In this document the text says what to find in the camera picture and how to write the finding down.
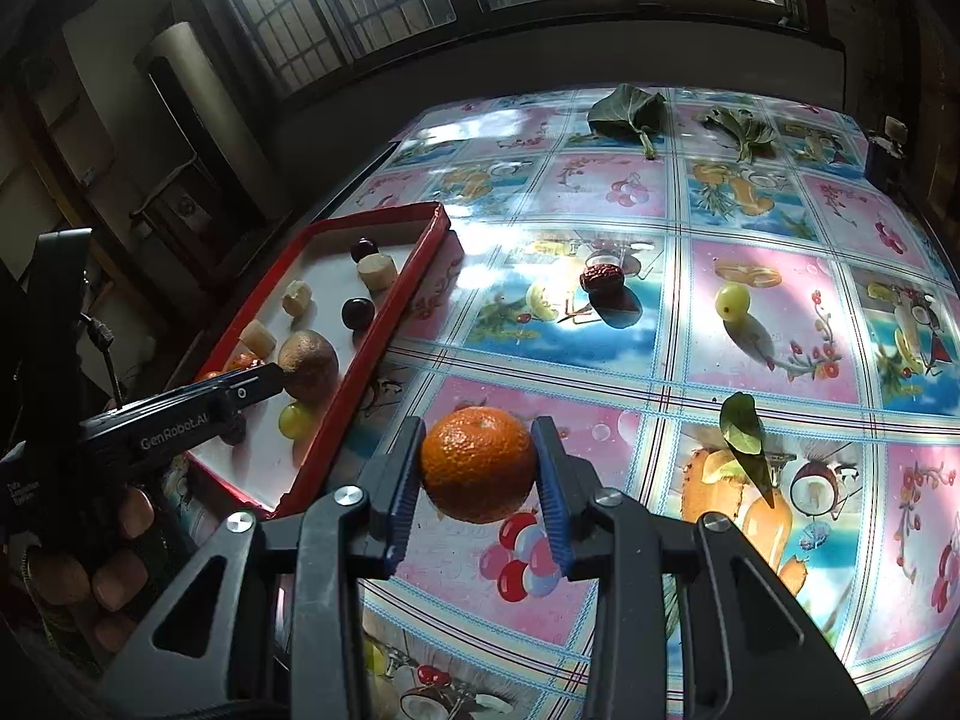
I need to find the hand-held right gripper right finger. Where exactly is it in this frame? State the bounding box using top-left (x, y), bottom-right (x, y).
top-left (529, 415), bottom-right (871, 720)

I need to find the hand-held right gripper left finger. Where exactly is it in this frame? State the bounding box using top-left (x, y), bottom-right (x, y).
top-left (97, 415), bottom-right (427, 720)

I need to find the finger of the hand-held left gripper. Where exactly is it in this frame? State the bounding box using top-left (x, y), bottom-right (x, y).
top-left (217, 362), bottom-right (287, 410)

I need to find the large orange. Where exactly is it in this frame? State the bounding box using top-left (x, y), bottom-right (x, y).
top-left (420, 406), bottom-right (539, 524)

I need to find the red tray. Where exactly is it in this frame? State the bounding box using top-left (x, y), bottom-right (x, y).
top-left (180, 201), bottom-right (453, 518)

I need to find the person's left hand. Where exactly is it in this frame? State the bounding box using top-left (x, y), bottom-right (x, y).
top-left (26, 486), bottom-right (160, 653)

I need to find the green grape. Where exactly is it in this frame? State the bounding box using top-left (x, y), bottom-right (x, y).
top-left (714, 283), bottom-right (752, 321)
top-left (277, 401), bottom-right (314, 442)

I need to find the brown kiwi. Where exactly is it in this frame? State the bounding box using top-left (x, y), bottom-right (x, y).
top-left (277, 330), bottom-right (340, 402)

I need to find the fruit printed tablecloth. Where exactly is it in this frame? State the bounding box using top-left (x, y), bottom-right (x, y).
top-left (169, 86), bottom-right (960, 720)

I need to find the red date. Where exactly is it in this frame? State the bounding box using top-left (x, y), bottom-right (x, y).
top-left (579, 262), bottom-right (626, 295)

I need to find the white cylinder tank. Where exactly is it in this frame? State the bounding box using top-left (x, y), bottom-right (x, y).
top-left (142, 21), bottom-right (290, 233)

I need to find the large green leaf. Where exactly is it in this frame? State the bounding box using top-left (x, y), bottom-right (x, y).
top-left (586, 84), bottom-right (668, 160)
top-left (694, 106), bottom-right (779, 164)

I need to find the black device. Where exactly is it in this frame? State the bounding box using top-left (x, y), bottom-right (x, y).
top-left (866, 116), bottom-right (912, 192)

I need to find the black cable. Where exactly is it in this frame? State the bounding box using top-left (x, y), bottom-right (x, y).
top-left (86, 313), bottom-right (125, 413)

